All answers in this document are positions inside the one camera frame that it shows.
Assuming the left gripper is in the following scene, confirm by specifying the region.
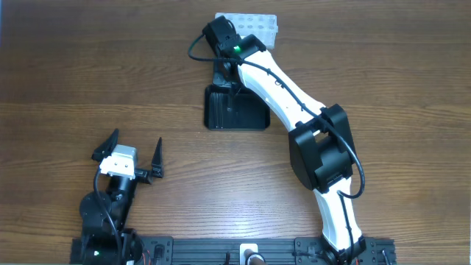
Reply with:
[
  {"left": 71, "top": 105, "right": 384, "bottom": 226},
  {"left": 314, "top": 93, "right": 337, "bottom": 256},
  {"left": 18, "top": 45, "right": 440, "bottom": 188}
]
[{"left": 91, "top": 128, "right": 165, "bottom": 186}]

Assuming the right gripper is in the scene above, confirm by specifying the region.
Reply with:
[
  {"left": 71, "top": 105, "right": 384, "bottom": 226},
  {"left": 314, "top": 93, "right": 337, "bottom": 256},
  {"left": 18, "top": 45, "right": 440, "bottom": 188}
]
[{"left": 212, "top": 60, "right": 240, "bottom": 90}]

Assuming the clear test tube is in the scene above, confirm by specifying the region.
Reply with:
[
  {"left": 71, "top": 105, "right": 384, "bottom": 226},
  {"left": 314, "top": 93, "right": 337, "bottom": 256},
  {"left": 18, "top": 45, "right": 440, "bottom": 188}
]
[
  {"left": 226, "top": 83, "right": 235, "bottom": 113},
  {"left": 218, "top": 91, "right": 227, "bottom": 128},
  {"left": 212, "top": 91, "right": 220, "bottom": 128}
]

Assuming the black tray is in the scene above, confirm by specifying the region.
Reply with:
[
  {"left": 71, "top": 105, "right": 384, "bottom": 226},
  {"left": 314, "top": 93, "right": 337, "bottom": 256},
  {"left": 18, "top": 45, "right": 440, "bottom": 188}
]
[{"left": 203, "top": 83, "right": 272, "bottom": 132}]

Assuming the white test tube rack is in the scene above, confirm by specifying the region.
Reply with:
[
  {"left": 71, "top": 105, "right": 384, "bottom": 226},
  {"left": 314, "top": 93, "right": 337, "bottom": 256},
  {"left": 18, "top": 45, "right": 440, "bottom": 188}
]
[{"left": 214, "top": 12, "right": 280, "bottom": 50}]

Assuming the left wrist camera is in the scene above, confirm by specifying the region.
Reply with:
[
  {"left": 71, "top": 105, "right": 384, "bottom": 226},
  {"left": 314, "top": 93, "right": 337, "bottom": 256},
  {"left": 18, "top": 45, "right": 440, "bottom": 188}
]
[{"left": 98, "top": 144, "right": 138, "bottom": 181}]

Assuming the mounting rail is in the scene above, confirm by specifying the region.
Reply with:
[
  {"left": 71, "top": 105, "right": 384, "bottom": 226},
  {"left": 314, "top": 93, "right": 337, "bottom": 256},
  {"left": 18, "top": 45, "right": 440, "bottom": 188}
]
[{"left": 69, "top": 236, "right": 397, "bottom": 265}]

